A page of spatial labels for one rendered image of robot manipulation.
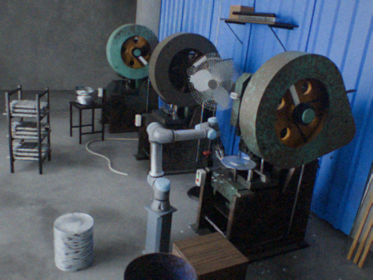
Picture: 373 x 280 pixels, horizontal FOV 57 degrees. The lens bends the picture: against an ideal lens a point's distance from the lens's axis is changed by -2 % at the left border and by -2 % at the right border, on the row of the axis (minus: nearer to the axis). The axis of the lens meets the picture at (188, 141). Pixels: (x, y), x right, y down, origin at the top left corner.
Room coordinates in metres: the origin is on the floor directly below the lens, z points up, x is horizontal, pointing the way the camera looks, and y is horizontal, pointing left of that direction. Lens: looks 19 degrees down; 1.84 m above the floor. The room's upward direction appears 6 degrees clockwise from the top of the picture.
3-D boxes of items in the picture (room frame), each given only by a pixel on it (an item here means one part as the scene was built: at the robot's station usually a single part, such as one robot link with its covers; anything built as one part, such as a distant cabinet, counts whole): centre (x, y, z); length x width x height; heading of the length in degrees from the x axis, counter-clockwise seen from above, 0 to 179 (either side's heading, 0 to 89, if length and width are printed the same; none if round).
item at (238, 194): (2.62, -0.79, 0.45); 0.92 x 0.12 x 0.90; 119
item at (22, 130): (3.86, 1.88, 0.47); 0.46 x 0.43 x 0.95; 99
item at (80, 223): (2.27, 0.80, 0.33); 0.29 x 0.29 x 0.01
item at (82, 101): (5.08, 1.58, 0.40); 0.45 x 0.40 x 0.79; 41
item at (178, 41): (4.48, -0.03, 0.87); 1.53 x 0.99 x 1.74; 117
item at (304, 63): (2.54, -0.79, 1.33); 1.03 x 0.28 x 0.82; 119
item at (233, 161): (2.73, -0.43, 0.78); 0.29 x 0.29 x 0.01
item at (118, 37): (6.00, 0.89, 0.87); 1.53 x 0.99 x 1.74; 122
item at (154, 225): (2.44, 0.16, 0.23); 0.19 x 0.19 x 0.45; 47
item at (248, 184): (2.79, -0.54, 0.68); 0.45 x 0.30 x 0.06; 29
